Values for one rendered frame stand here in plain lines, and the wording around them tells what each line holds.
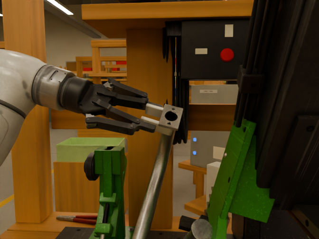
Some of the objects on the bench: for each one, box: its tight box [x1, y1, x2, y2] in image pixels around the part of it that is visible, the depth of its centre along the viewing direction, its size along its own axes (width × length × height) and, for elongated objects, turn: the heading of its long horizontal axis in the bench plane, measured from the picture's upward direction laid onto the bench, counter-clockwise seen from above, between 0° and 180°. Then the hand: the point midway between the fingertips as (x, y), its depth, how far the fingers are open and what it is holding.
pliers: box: [56, 215, 97, 224], centre depth 91 cm, size 16×5×1 cm
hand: (159, 119), depth 56 cm, fingers closed on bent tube, 3 cm apart
